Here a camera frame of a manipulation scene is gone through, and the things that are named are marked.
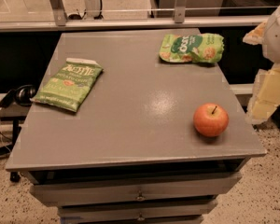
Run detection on white cable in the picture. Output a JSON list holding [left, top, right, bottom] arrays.
[[0, 106, 13, 154]]

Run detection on red apple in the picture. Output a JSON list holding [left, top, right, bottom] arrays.
[[193, 103, 229, 137]]

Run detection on green snack bag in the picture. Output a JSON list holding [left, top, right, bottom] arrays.
[[159, 33, 224, 63]]

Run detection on metal window frame rail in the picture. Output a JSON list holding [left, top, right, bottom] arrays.
[[0, 0, 280, 32]]

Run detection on grey top drawer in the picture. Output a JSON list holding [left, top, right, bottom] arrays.
[[30, 172, 242, 206]]

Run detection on black headphones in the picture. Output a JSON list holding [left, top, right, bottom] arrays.
[[0, 85, 36, 108]]

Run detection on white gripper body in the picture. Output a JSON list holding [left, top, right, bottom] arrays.
[[262, 6, 280, 63]]

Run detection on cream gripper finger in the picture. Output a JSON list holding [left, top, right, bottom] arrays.
[[243, 21, 266, 45], [245, 63, 280, 124]]

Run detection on grey lower drawer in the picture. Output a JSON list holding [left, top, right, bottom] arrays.
[[58, 200, 217, 224]]

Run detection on grey drawer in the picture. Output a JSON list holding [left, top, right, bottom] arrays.
[[58, 200, 217, 224], [30, 172, 242, 206]]

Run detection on green jalapeno kettle chip bag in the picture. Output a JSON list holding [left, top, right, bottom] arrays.
[[32, 58, 103, 112]]

